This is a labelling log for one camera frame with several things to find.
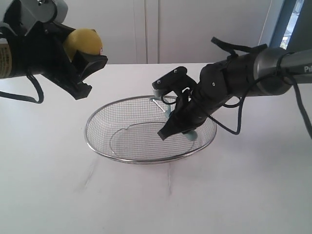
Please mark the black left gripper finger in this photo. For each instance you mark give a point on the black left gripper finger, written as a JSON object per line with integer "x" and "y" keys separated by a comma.
{"x": 83, "y": 65}
{"x": 64, "y": 74}

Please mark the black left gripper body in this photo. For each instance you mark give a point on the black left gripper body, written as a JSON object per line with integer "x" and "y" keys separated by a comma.
{"x": 31, "y": 54}

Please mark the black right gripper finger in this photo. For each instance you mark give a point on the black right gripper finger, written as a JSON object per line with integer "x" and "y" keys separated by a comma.
{"x": 175, "y": 125}

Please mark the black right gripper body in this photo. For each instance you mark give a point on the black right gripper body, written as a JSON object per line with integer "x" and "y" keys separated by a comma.
{"x": 206, "y": 98}

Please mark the teal handled peeler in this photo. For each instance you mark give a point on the teal handled peeler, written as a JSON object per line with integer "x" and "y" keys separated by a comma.
{"x": 190, "y": 134}

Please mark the yellow lemon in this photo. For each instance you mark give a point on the yellow lemon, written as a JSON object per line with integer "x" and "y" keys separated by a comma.
{"x": 83, "y": 40}

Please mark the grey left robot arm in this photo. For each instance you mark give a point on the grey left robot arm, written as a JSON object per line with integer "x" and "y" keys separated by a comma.
{"x": 64, "y": 55}

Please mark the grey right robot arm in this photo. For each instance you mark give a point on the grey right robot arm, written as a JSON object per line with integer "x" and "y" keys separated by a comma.
{"x": 259, "y": 73}

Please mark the white cabinet doors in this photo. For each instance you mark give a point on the white cabinet doors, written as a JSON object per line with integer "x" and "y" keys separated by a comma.
{"x": 174, "y": 31}

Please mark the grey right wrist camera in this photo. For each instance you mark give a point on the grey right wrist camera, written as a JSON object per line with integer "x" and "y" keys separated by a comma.
{"x": 175, "y": 81}

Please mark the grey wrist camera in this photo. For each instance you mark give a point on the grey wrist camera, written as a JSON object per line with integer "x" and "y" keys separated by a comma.
{"x": 21, "y": 15}
{"x": 175, "y": 81}

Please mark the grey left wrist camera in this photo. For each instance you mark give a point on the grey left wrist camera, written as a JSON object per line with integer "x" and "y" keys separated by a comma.
{"x": 21, "y": 15}

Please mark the oval wire mesh basket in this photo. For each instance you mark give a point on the oval wire mesh basket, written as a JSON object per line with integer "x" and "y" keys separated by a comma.
{"x": 126, "y": 131}

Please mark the dark window frame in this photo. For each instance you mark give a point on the dark window frame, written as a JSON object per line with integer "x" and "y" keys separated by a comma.
{"x": 293, "y": 30}

